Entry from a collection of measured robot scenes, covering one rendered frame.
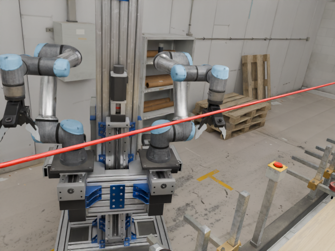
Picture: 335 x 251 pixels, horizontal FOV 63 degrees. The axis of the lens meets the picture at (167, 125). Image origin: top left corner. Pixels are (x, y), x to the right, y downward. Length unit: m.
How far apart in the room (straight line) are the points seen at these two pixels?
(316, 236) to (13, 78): 1.55
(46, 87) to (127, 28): 0.54
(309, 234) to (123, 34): 1.42
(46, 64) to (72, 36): 1.94
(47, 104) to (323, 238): 1.57
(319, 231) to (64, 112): 2.89
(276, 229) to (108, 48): 1.46
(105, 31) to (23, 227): 1.93
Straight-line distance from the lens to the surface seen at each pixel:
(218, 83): 1.23
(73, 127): 1.52
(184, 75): 1.25
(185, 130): 1.62
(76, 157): 1.59
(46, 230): 2.78
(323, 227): 1.75
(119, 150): 1.74
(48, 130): 1.57
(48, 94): 1.59
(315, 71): 9.01
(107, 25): 1.57
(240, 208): 1.32
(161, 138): 1.57
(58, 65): 1.21
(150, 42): 4.01
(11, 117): 1.17
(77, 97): 3.58
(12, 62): 1.16
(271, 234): 1.87
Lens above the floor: 1.88
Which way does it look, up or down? 23 degrees down
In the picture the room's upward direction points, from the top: 6 degrees clockwise
